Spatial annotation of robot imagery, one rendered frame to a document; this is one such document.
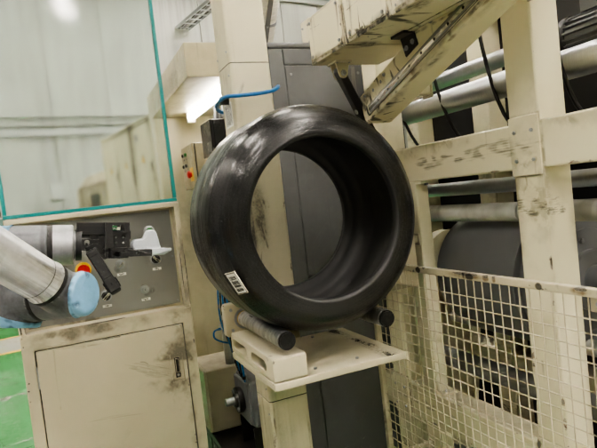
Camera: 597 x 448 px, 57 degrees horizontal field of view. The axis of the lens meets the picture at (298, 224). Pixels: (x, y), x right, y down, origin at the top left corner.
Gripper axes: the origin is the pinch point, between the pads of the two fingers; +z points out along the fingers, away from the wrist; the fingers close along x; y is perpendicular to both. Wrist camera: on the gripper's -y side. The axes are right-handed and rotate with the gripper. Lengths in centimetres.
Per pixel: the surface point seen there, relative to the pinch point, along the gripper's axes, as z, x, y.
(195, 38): 221, 968, 372
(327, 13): 48, 10, 67
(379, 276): 52, -12, -7
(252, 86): 30, 25, 48
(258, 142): 19.6, -11.5, 25.7
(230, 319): 22.4, 22.8, -21.4
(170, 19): 168, 959, 400
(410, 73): 64, -8, 47
